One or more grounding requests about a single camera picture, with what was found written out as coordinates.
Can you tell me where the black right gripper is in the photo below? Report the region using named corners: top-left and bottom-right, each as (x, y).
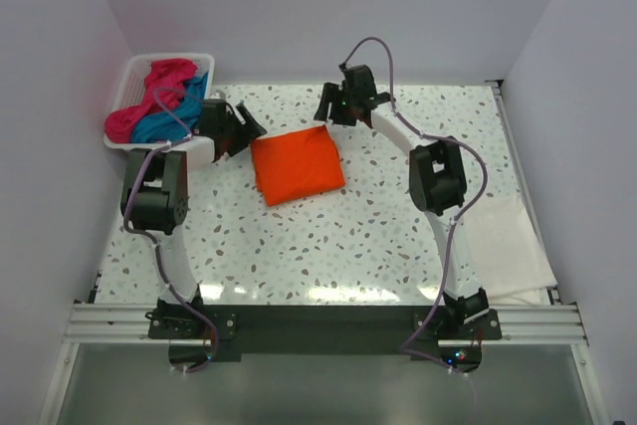
top-left (315, 82), bottom-right (357, 126)

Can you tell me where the blue t shirt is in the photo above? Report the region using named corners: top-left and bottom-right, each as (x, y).
top-left (130, 73), bottom-right (208, 143)

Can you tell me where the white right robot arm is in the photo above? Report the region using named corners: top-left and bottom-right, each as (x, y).
top-left (315, 64), bottom-right (489, 338)

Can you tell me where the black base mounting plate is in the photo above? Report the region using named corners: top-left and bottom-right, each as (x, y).
top-left (145, 302), bottom-right (503, 364)

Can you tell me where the white folded cloth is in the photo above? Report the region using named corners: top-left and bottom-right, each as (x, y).
top-left (465, 194), bottom-right (556, 306)

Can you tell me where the orange t shirt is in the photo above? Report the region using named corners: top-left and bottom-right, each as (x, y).
top-left (250, 125), bottom-right (345, 207)

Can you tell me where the pink t shirt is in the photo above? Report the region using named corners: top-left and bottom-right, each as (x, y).
top-left (105, 56), bottom-right (197, 144)

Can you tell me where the white plastic laundry basket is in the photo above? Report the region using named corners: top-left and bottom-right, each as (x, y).
top-left (104, 53), bottom-right (215, 150)

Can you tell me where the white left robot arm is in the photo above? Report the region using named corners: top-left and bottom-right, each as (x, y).
top-left (120, 99), bottom-right (266, 337)

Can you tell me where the aluminium frame rail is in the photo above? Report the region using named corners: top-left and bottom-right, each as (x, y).
top-left (37, 300), bottom-right (155, 425)

